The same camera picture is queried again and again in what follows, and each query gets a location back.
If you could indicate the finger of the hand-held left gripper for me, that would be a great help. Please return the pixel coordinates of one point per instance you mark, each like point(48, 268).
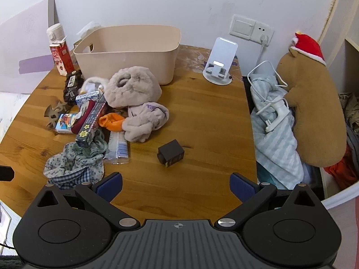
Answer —
point(6, 173)

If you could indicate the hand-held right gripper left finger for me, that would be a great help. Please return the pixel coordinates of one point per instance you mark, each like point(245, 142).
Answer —
point(110, 185)

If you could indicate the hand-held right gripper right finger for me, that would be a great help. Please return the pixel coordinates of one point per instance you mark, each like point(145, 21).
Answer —
point(242, 186)

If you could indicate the clear tissue packet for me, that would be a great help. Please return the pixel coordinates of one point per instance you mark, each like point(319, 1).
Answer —
point(119, 148)

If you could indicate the green patterned cloth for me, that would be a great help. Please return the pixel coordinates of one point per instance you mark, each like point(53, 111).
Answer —
point(96, 144)

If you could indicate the orange plastic bag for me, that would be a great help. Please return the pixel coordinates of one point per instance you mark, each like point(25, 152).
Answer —
point(110, 122)

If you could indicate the long starry box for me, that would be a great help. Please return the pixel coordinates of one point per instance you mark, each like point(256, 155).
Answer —
point(91, 124)

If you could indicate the grey fleece cloth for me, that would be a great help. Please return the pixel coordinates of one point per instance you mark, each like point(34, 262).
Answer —
point(140, 126)

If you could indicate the brown toy figure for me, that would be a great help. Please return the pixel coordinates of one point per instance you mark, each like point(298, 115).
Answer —
point(53, 113)

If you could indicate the colourful cartoon box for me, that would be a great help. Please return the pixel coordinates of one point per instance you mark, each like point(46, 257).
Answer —
point(64, 122)

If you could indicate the small blue patterned box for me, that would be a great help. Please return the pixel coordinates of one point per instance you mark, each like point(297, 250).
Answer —
point(87, 97)

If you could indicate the beige plastic storage basket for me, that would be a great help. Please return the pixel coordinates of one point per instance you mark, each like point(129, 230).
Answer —
point(126, 58)

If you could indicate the blue checked cloth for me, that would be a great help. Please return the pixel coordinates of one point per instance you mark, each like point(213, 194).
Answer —
point(70, 178)

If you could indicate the floral white cloth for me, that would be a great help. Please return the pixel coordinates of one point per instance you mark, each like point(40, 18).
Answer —
point(70, 159)

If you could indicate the light blue striped cloth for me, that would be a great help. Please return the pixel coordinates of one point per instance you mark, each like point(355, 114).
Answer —
point(277, 151)

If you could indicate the dark red cloth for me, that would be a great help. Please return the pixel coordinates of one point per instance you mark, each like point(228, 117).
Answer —
point(79, 124)

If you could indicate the small black box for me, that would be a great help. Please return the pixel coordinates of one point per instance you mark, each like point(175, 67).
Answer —
point(171, 152)

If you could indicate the white bed sheet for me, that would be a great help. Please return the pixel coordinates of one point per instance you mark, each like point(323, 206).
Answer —
point(11, 103)

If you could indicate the red orange cloth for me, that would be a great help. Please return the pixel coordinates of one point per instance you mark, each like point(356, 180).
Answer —
point(342, 173)

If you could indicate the brown capybara plush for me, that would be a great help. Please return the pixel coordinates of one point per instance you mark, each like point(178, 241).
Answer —
point(317, 103)

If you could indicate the pink fabric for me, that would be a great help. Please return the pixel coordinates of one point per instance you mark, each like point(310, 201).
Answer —
point(347, 229)

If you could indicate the red white milk carton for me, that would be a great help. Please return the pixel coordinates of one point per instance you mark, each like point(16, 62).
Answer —
point(62, 58)

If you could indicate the grey beige cloth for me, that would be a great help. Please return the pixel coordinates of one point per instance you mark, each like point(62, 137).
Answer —
point(350, 109)

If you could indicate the floral table mat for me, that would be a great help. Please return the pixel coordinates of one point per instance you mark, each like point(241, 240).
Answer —
point(193, 61)

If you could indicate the white phone stand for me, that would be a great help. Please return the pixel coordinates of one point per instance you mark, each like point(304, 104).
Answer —
point(223, 50)

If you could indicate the lilac board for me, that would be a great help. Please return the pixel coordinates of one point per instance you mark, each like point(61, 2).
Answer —
point(22, 33)

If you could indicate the white thermos bottle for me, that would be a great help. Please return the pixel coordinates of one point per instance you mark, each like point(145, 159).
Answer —
point(54, 33)

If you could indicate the red plush hat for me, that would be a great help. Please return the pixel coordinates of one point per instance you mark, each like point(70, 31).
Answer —
point(310, 46)

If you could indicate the white tissue paper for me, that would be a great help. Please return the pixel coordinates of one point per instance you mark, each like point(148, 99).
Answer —
point(89, 28)

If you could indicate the wooden wardrobe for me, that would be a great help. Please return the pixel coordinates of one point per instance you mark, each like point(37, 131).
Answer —
point(350, 61)

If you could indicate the white wall switch socket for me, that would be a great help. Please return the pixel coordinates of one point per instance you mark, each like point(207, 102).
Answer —
point(242, 26)

